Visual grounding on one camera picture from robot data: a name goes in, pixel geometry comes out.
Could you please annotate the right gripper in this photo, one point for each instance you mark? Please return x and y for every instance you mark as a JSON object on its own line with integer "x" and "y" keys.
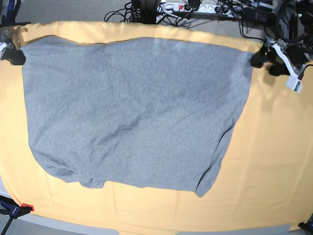
{"x": 15, "y": 57}

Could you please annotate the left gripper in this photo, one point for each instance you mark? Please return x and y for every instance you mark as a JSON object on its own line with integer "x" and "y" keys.
{"x": 283, "y": 59}

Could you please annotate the grey t-shirt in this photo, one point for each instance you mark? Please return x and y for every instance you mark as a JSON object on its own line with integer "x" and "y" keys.
{"x": 146, "y": 112}

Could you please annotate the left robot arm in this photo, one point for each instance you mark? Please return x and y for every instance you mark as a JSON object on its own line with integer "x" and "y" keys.
{"x": 294, "y": 25}

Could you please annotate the blue clamp top left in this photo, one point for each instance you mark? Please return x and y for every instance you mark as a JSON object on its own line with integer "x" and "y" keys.
{"x": 10, "y": 18}

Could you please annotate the black power adapter brick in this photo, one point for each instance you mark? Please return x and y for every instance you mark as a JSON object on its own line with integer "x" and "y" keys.
{"x": 259, "y": 16}

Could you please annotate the white power strip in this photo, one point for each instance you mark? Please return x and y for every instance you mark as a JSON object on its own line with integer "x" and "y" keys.
{"x": 228, "y": 9}

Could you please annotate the yellow table cloth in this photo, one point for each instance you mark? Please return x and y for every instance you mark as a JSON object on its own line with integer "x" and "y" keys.
{"x": 266, "y": 176}

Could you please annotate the blue black bar clamp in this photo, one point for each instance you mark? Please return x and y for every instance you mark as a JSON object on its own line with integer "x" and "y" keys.
{"x": 10, "y": 208}

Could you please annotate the black clamp right corner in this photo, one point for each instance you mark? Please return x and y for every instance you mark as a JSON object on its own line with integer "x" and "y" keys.
{"x": 308, "y": 226}

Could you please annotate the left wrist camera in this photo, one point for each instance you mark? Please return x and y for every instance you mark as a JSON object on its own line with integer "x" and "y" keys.
{"x": 294, "y": 84}

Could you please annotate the black centre post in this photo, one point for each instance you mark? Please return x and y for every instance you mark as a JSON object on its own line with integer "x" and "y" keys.
{"x": 148, "y": 12}

